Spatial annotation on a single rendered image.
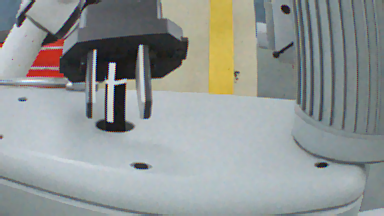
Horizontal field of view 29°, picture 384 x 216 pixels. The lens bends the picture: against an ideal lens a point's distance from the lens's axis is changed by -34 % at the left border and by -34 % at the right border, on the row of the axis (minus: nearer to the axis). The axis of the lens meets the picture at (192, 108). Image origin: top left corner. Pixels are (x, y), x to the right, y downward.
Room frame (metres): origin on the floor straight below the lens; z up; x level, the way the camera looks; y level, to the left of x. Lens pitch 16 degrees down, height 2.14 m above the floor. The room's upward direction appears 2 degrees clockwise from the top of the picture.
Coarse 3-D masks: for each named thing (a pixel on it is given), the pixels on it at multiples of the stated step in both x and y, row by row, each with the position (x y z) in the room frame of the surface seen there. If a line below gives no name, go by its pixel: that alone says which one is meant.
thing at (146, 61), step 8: (144, 48) 0.83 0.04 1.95; (144, 56) 0.82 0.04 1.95; (152, 56) 0.83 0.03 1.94; (136, 64) 0.84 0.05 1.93; (144, 64) 0.81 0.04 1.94; (152, 64) 0.83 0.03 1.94; (136, 72) 0.83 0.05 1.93; (144, 72) 0.81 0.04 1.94; (136, 80) 0.83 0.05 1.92; (144, 80) 0.80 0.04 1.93; (136, 88) 0.83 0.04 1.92; (144, 88) 0.79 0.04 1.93; (144, 96) 0.79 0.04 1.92; (144, 104) 0.78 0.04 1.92; (144, 112) 0.79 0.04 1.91
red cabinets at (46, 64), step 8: (0, 32) 5.98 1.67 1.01; (8, 32) 5.91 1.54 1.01; (72, 32) 5.49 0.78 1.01; (0, 40) 5.61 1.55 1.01; (64, 40) 5.37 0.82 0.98; (0, 48) 5.53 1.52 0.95; (48, 48) 5.38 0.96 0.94; (56, 48) 5.37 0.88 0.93; (40, 56) 5.41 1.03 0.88; (48, 56) 5.39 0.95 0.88; (56, 56) 5.37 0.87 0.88; (32, 64) 5.44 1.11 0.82; (40, 64) 5.42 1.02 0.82; (48, 64) 5.40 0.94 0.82; (56, 64) 5.38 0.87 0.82; (32, 72) 5.42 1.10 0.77; (40, 72) 5.40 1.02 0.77; (48, 72) 5.39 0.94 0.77; (56, 72) 5.37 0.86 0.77
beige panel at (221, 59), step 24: (168, 0) 2.54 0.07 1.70; (192, 0) 2.53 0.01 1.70; (216, 0) 2.52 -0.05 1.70; (240, 0) 2.52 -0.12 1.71; (192, 24) 2.53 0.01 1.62; (216, 24) 2.52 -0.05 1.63; (240, 24) 2.52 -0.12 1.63; (192, 48) 2.53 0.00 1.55; (216, 48) 2.52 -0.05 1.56; (240, 48) 2.52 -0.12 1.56; (192, 72) 2.53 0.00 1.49; (216, 72) 2.52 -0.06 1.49; (240, 72) 2.52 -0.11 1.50
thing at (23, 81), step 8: (0, 80) 0.94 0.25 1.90; (8, 80) 0.94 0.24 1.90; (16, 80) 0.94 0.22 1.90; (24, 80) 0.94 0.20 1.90; (32, 80) 0.93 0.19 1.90; (40, 80) 0.93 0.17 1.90; (48, 80) 0.93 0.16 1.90; (56, 80) 0.93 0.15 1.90; (64, 80) 0.93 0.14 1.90; (72, 88) 0.91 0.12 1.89; (80, 88) 0.91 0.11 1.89; (96, 88) 0.91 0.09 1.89
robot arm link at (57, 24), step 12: (36, 0) 1.17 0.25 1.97; (48, 0) 1.17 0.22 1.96; (60, 0) 1.16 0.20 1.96; (72, 0) 1.18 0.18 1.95; (36, 12) 1.17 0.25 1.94; (48, 12) 1.18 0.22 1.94; (60, 12) 1.18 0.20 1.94; (72, 12) 1.19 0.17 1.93; (48, 24) 1.19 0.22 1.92; (60, 24) 1.19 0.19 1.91; (60, 36) 1.20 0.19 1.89
